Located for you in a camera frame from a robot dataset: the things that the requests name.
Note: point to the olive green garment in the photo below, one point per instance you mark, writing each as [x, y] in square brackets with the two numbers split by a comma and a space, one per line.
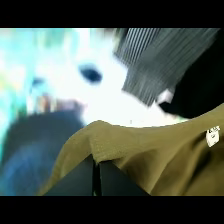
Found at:
[160, 156]

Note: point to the dark blue garment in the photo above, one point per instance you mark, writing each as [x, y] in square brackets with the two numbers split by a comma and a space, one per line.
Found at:
[33, 153]

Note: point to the black garment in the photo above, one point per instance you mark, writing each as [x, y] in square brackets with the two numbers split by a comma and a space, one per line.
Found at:
[200, 86]

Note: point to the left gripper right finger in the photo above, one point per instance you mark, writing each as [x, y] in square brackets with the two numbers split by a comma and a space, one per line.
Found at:
[116, 182]

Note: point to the grey striped garment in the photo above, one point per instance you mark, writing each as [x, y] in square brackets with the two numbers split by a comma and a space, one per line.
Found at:
[156, 63]

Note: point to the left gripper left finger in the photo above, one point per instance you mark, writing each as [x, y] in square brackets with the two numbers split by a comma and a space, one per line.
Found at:
[78, 181]

